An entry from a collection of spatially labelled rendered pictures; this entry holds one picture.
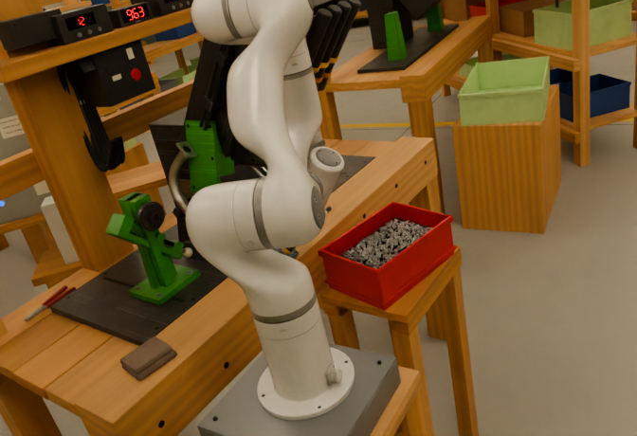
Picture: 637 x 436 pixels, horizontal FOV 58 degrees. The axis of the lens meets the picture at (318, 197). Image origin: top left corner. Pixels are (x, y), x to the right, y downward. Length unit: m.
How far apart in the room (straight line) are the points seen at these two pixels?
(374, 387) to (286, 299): 0.25
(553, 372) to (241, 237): 1.75
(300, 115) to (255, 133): 0.33
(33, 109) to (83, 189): 0.27
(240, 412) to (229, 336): 0.32
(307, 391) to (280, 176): 0.41
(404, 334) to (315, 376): 0.47
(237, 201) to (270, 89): 0.20
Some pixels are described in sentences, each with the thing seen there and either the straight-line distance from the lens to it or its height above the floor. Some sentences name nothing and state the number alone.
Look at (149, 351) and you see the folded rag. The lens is 1.36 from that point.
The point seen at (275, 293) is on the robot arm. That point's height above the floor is 1.15.
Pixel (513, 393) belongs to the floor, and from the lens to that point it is 2.39.
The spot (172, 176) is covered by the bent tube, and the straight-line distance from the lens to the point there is 1.73.
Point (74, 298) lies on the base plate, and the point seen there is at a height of 0.90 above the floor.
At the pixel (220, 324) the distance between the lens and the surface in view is 1.41.
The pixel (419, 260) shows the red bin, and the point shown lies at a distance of 1.54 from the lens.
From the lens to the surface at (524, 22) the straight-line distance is 4.45.
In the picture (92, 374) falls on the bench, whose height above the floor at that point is 0.88.
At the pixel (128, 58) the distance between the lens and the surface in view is 1.79.
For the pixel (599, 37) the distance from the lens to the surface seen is 4.04.
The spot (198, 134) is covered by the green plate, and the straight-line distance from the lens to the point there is 1.66.
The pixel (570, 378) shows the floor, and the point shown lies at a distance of 2.46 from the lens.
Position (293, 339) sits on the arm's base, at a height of 1.06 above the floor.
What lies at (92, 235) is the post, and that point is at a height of 1.00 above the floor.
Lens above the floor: 1.68
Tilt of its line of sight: 24 degrees down
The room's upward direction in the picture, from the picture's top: 12 degrees counter-clockwise
